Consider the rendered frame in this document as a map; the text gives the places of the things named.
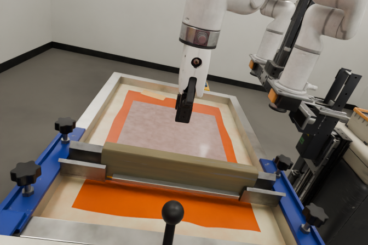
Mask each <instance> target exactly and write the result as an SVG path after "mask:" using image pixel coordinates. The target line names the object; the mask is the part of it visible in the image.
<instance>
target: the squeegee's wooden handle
mask: <svg viewBox="0 0 368 245"><path fill-rule="evenodd" d="M101 164H102V165H106V166H107V172H106V176H113V174H120V175H127V176H134V177H139V178H146V179H153V180H160V181H167V182H171V183H179V184H186V185H193V186H200V187H207V188H212V189H219V190H226V191H233V192H238V193H239V195H240V194H241V192H242V190H243V188H244V187H251V188H253V186H254V184H255V182H256V180H257V178H258V170H257V168H256V166H250V165H246V164H240V163H233V162H227V161H220V160H216V159H210V158H204V157H197V156H191V155H184V154H180V153H174V152H167V151H161V150H155V149H148V148H144V147H137V146H131V145H124V144H118V143H112V142H108V141H106V142H105V144H104V146H103V148H102V154H101Z"/></svg>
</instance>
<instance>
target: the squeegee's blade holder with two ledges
mask: <svg viewBox="0 0 368 245"><path fill-rule="evenodd" d="M112 181H117V182H121V183H129V184H136V185H143V186H151V187H158V188H163V189H170V190H177V191H184V192H192V193H199V194H204V195H211V196H219V197H225V198H233V199H239V193H238V192H233V191H226V190H219V189H212V188H207V187H200V186H193V185H186V184H179V183H171V182H167V181H160V180H153V179H146V178H139V177H134V176H127V175H120V174H113V177H112Z"/></svg>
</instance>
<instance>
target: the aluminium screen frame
mask: <svg viewBox="0 0 368 245"><path fill-rule="evenodd" d="M119 84H126V85H130V86H135V87H140V88H146V89H151V90H157V91H160V92H166V93H171V94H176V95H177V94H179V85H177V84H172V83H166V82H162V81H156V80H153V79H148V78H142V77H137V76H132V75H126V74H123V73H118V72H114V73H113V74H112V76H111V77H110V78H109V80H108V81H107V82H106V84H105V85H104V86H103V87H102V89H101V90H100V91H99V93H98V94H97V96H96V97H95V98H94V100H93V101H92V102H91V104H90V105H89V106H88V108H87V109H86V110H85V112H84V113H83V114H82V116H81V117H80V119H79V120H78V121H77V123H76V127H80V128H85V133H84V134H83V136H82V137H81V139H80V141H79V142H82V143H84V142H85V141H86V139H87V137H88V136H89V134H90V132H91V131H92V129H93V127H94V126H95V124H96V123H97V121H98V119H99V118H100V116H101V114H102V113H103V111H104V109H105V108H106V106H107V104H108V103H109V101H110V99H111V97H112V96H113V94H114V92H115V91H116V89H117V88H118V86H119ZM194 98H196V99H202V100H207V101H212V102H217V103H221V104H226V105H228V107H229V109H230V112H231V114H232V116H233V119H234V121H235V124H236V126H237V128H238V131H239V133H240V136H241V138H242V140H243V143H244V145H245V148H246V150H247V152H248V155H249V157H250V159H251V162H252V165H253V166H256V168H257V170H258V171H259V172H264V171H263V169H262V166H261V164H260V162H259V159H260V158H261V159H268V158H267V156H266V154H265V152H264V150H263V148H262V146H261V144H260V142H259V140H258V138H257V136H256V134H255V133H254V131H253V129H252V127H251V125H250V123H249V121H248V119H247V117H246V115H245V113H244V111H243V109H242V107H241V106H240V104H239V102H238V100H237V98H236V96H231V95H226V94H221V93H215V92H211V91H207V90H204V93H203V96H202V97H201V98H199V97H198V96H197V92H196V91H195V97H194ZM63 178H64V176H62V175H60V172H59V173H58V175H57V176H56V178H55V180H54V181H53V183H52V184H51V186H50V188H49V189H48V190H47V192H46V194H45V195H44V197H43V198H42V200H41V201H40V203H39V205H38V206H37V208H36V209H35V211H34V212H33V214H32V215H31V217H30V218H29V220H28V222H27V223H26V225H25V226H24V228H23V230H22V231H21V232H20V233H18V232H14V233H13V234H12V236H15V237H24V238H34V239H39V240H48V241H58V242H67V243H77V244H86V245H162V244H163V238H164V232H156V231H147V230H139V229H130V228H125V227H116V226H108V225H99V224H91V223H82V222H77V221H68V220H60V219H51V218H42V217H40V216H41V214H42V213H43V211H44V209H45V207H46V206H47V204H48V202H49V201H50V199H51V198H52V196H53V194H54V192H55V191H56V189H57V187H58V186H59V184H60V183H61V181H62V179H63ZM270 208H271V210H272V213H273V215H274V217H275V220H276V222H277V224H278V227H279V230H280V232H281V234H282V237H283V239H284V241H285V244H286V245H298V244H297V242H296V240H295V238H294V236H293V234H292V231H291V229H290V227H289V224H288V222H287V221H286V219H285V216H284V214H283V212H282V209H281V207H280V205H279V204H278V205H277V207H272V206H270ZM172 245H261V244H253V243H244V242H236V241H227V240H218V239H213V238H205V237H195V236H187V235H178V234H174V239H173V243H172Z"/></svg>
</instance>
